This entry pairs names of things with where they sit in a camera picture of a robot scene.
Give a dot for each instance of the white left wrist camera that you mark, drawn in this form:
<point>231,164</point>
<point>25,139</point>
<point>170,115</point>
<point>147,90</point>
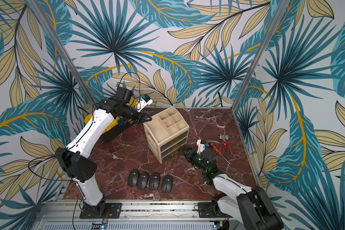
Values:
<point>126,96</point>

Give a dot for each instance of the clear top drawer gold handle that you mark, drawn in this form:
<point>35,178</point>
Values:
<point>181,137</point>

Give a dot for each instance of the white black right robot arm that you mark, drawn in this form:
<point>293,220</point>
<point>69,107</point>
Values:
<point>252,207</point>

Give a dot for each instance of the yellow black toolbox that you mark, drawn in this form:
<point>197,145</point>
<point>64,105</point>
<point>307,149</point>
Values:
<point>112,126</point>

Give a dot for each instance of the red handle metal valve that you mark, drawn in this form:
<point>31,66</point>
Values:
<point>224,138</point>

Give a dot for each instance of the black computer mouse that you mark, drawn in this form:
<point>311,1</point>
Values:
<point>167,184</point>
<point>142,180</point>
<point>133,177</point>
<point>154,181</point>

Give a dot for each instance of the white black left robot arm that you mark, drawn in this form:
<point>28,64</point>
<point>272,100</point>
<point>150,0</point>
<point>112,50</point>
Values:
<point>74,158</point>

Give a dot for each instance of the clear drawer gold handle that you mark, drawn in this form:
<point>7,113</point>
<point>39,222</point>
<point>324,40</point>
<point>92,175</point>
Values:
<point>169,154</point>
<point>181,137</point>
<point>171,147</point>

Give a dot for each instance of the orange handle screwdriver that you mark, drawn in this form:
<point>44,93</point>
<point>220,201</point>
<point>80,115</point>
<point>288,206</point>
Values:
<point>218,151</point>

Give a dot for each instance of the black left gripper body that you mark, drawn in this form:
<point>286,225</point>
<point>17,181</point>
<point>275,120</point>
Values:
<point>131,113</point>

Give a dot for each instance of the clear bottom drawer gold handle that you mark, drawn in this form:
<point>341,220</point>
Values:
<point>169,154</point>

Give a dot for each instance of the beige drawer organizer cabinet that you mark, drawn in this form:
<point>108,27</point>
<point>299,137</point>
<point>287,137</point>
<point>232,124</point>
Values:
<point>165,126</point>

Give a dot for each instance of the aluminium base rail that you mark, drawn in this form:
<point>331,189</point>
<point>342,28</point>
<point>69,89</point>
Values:
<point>135,215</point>

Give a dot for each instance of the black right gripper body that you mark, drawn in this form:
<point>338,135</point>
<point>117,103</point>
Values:
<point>192,155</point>

